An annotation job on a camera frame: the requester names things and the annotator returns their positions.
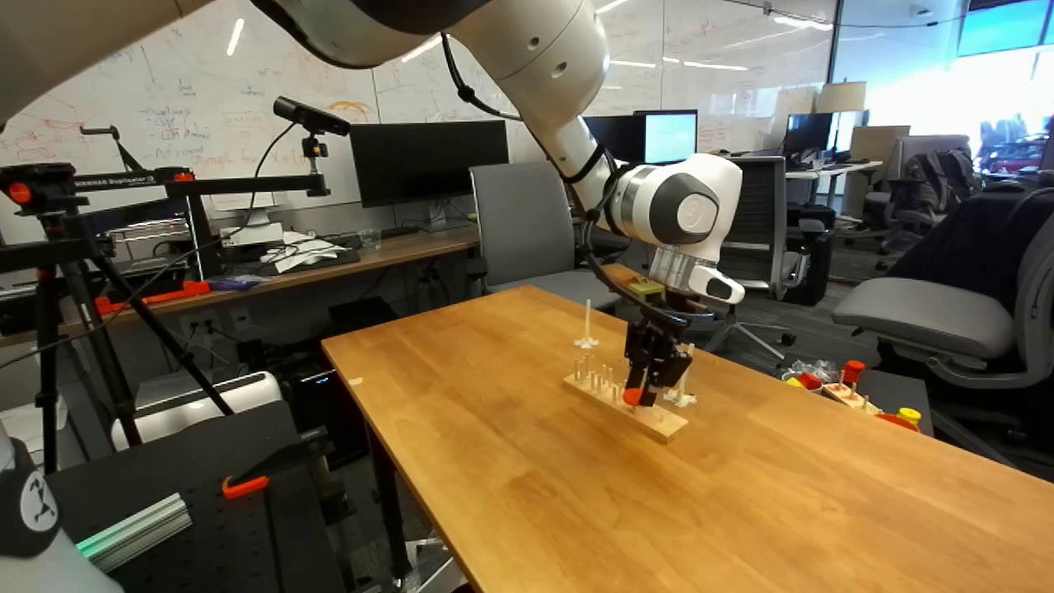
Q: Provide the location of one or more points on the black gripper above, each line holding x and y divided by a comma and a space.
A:
660, 335

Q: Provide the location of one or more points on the orange disk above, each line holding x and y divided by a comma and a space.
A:
634, 396

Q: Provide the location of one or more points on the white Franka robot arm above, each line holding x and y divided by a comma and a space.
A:
549, 67

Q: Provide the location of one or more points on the wooden base with clear pegs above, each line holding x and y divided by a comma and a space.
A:
656, 421

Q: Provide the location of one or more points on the red toy block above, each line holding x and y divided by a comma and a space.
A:
809, 381

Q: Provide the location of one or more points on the black office chair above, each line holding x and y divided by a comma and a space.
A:
761, 219

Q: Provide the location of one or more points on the grey chair backrest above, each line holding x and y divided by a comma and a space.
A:
521, 224

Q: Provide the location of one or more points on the colourful toy board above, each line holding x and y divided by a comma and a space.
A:
850, 396

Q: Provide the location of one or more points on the orange cup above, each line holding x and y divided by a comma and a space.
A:
853, 370

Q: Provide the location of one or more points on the lit computer monitor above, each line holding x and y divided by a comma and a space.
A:
668, 135

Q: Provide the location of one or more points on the dark computer monitor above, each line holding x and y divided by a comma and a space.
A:
614, 135

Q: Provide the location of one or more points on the small colourful toy pieces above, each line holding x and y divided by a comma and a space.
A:
892, 396

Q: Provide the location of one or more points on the yellow toy block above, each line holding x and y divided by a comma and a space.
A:
908, 415

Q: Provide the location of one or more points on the grey office chair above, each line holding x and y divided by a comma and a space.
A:
933, 313

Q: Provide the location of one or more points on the wide black monitor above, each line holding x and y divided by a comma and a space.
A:
428, 162

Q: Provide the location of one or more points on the wooden workbench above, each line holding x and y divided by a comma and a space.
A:
329, 268

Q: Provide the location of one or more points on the white papers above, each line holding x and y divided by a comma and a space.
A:
289, 252

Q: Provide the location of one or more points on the black clamp orange tip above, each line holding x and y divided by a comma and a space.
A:
274, 464

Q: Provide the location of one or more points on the white box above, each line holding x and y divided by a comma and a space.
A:
199, 411

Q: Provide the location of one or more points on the red clamp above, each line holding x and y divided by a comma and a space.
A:
151, 297

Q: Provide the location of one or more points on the aluminium bar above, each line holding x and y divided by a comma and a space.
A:
132, 530

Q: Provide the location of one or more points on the black cap white logo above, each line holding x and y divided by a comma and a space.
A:
25, 505

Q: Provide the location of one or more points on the black camera on stand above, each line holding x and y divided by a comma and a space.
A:
311, 113

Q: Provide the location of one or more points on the black camera tripod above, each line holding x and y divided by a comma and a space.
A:
50, 199

